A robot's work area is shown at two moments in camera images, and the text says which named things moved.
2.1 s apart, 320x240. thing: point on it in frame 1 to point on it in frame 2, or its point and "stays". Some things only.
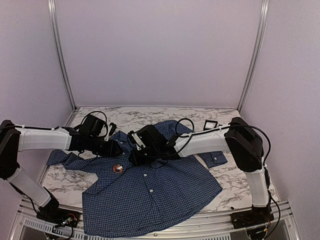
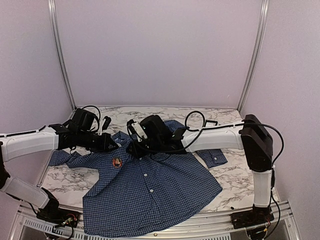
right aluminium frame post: x=264 y=9 stays
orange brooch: x=118 y=168 to x=117 y=163
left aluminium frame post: x=55 y=21 stays
